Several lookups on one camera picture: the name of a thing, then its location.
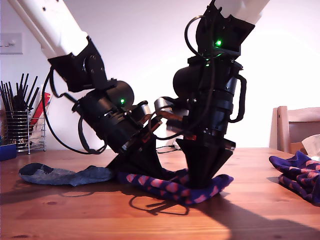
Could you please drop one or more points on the white tissue paper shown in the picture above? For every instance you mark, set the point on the white tissue paper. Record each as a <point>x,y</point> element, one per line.
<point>312,145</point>

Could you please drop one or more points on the purple patterned sock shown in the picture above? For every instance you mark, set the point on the purple patterned sock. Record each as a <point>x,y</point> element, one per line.
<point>175,187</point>
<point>300,180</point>

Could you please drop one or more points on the white paper napkins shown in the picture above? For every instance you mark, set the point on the white paper napkins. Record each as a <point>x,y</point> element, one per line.
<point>37,136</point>

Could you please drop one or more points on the brown cardboard box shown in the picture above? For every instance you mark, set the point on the brown cardboard box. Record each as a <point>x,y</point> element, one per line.
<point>297,147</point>

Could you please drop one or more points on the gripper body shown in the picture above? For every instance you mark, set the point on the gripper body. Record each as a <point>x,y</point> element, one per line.
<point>125,132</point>
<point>212,120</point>

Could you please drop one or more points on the blue box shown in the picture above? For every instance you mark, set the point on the blue box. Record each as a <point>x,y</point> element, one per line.
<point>7,153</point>

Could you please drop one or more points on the wooden chair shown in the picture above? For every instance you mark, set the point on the wooden chair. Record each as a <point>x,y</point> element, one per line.
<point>282,130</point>

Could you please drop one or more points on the grey dark-toed sock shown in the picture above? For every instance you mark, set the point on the grey dark-toed sock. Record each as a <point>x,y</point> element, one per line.
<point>50,175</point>

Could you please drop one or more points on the red paper packet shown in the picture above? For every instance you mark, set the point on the red paper packet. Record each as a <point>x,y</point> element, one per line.
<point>40,110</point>

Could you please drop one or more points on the pale tissue box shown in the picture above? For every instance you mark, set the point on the pale tissue box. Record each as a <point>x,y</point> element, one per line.
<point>316,158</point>

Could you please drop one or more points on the white wall light switch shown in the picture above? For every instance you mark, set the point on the white wall light switch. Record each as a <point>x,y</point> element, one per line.
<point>13,43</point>

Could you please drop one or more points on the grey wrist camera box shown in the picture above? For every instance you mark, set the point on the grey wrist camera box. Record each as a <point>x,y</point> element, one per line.
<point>162,103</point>
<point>143,110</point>

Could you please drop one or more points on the black chopstick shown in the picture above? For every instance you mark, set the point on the black chopstick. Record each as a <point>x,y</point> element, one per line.
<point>20,85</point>
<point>25,85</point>
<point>31,93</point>
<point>11,92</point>
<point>5,100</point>
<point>34,98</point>

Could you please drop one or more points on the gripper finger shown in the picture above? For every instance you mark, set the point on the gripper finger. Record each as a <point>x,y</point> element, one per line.
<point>215,160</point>
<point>135,162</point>
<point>195,162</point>
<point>156,160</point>

